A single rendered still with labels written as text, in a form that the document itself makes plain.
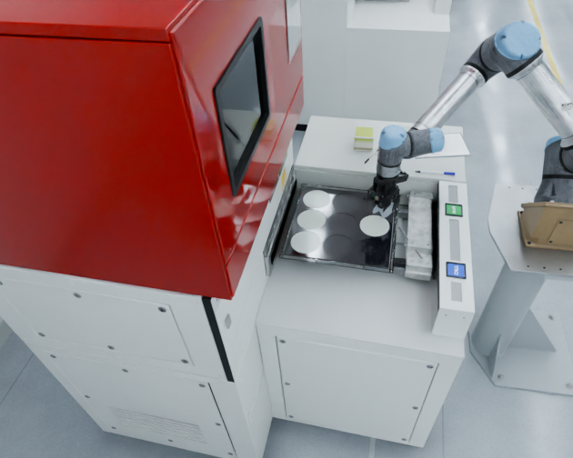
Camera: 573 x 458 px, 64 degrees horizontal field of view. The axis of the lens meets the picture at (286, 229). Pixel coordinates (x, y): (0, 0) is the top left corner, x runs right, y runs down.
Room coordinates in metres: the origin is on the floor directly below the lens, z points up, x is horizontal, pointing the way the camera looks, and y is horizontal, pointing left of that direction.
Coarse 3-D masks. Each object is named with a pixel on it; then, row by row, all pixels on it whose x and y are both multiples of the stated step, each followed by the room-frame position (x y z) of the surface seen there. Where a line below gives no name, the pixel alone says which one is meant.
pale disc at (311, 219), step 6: (312, 210) 1.20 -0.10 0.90; (300, 216) 1.17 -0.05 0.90; (306, 216) 1.17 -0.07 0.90; (312, 216) 1.16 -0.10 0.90; (318, 216) 1.16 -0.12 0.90; (324, 216) 1.16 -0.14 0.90; (300, 222) 1.14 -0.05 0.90; (306, 222) 1.14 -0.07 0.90; (312, 222) 1.14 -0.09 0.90; (318, 222) 1.14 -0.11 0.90; (324, 222) 1.13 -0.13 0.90; (306, 228) 1.11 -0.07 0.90; (312, 228) 1.11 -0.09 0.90
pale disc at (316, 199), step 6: (312, 192) 1.30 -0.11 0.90; (318, 192) 1.29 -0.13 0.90; (324, 192) 1.29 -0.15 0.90; (306, 198) 1.26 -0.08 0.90; (312, 198) 1.26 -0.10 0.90; (318, 198) 1.26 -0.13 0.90; (324, 198) 1.25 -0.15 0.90; (306, 204) 1.23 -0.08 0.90; (312, 204) 1.23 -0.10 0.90; (318, 204) 1.22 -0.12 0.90; (324, 204) 1.22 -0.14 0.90
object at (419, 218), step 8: (408, 208) 1.19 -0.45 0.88; (416, 208) 1.19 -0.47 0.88; (424, 208) 1.18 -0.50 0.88; (408, 216) 1.15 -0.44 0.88; (416, 216) 1.14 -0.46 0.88; (424, 216) 1.14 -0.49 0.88; (408, 224) 1.11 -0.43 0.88; (416, 224) 1.10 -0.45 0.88; (424, 224) 1.10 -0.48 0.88; (408, 232) 1.07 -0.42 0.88; (416, 232) 1.07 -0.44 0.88; (424, 232) 1.07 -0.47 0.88; (424, 240) 1.03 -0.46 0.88; (408, 256) 0.96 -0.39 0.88; (416, 256) 0.96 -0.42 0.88; (424, 256) 0.96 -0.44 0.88; (408, 272) 0.90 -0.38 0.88; (416, 272) 0.90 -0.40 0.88
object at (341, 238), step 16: (304, 192) 1.30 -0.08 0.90; (336, 192) 1.28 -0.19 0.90; (352, 192) 1.28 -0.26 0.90; (304, 208) 1.21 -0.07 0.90; (320, 208) 1.20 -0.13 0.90; (336, 208) 1.20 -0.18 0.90; (352, 208) 1.19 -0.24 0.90; (368, 208) 1.18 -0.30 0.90; (336, 224) 1.12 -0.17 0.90; (352, 224) 1.11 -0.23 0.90; (288, 240) 1.06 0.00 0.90; (320, 240) 1.05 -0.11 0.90; (336, 240) 1.04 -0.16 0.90; (352, 240) 1.04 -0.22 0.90; (368, 240) 1.03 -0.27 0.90; (384, 240) 1.03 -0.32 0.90; (304, 256) 0.98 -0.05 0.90; (320, 256) 0.98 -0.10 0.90; (336, 256) 0.97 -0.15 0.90; (352, 256) 0.97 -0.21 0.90; (368, 256) 0.96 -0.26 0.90; (384, 256) 0.96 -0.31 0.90
